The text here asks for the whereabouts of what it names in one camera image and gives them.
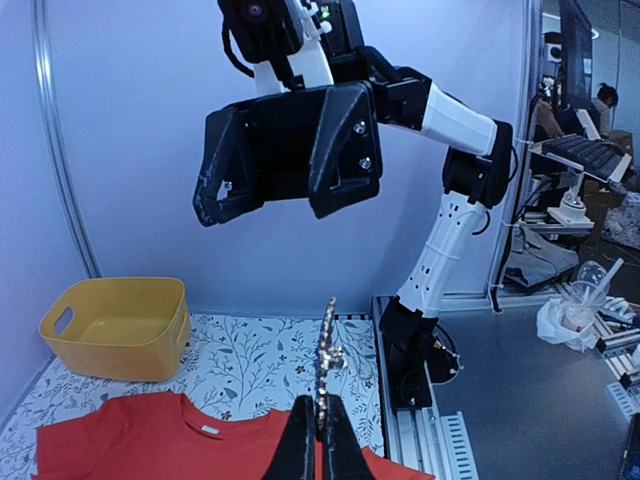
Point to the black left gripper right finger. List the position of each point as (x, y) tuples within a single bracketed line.
[(342, 457)]

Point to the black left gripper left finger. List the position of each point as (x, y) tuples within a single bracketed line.
[(294, 458)]

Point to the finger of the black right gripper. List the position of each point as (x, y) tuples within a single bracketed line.
[(346, 161), (227, 183)]

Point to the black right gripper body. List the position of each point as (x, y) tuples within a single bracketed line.
[(281, 128)]

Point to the red t-shirt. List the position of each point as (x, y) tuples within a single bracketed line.
[(159, 436)]

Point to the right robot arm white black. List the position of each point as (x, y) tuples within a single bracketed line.
[(475, 175)]

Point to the floral patterned table mat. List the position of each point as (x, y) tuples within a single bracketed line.
[(233, 368)]

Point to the yellow plastic basket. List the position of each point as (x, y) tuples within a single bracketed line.
[(132, 329)]

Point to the white plastic bag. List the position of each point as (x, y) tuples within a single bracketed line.
[(560, 321)]

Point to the black keyboard on stand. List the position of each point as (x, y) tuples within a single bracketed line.
[(602, 160)]

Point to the person in background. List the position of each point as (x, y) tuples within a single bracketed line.
[(605, 102)]

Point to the plastic cup with straw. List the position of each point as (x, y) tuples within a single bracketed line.
[(588, 293)]

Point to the aluminium front rail frame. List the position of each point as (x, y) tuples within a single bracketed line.
[(422, 439)]

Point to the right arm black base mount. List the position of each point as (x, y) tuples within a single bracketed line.
[(418, 352)]

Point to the right aluminium corner post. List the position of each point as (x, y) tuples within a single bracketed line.
[(530, 75)]

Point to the aluminium corner post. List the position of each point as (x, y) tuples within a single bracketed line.
[(55, 138), (530, 75)]

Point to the left aluminium corner post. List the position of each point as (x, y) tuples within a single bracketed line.
[(55, 138)]

